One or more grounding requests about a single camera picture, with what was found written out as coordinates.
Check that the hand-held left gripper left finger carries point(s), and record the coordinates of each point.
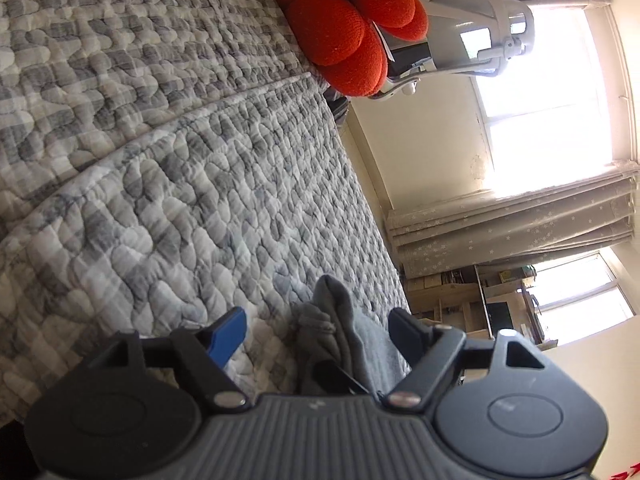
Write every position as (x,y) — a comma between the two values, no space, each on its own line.
(227,332)

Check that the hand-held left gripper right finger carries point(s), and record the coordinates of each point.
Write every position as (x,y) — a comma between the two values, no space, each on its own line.
(407,332)

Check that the grey knit sweater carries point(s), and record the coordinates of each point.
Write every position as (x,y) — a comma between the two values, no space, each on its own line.
(360,340)

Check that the wooden desk with hutch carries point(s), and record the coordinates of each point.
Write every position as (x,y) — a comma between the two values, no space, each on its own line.
(450,305)

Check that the black laptop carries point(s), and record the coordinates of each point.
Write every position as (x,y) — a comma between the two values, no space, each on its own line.
(497,320)

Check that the white framed window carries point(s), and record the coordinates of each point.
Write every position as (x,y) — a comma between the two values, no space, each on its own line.
(580,300)

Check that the grey checked quilted blanket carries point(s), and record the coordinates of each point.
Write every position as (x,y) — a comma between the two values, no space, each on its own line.
(150,160)

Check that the dark grey cloth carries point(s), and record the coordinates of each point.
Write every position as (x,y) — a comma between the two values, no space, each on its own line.
(337,110)

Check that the large bright window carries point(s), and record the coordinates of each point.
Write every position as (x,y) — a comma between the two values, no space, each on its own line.
(550,100)

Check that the red plush cushion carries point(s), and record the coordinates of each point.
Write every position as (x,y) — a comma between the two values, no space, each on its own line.
(340,25)

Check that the white mesh office chair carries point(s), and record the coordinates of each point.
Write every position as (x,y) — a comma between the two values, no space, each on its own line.
(460,15)

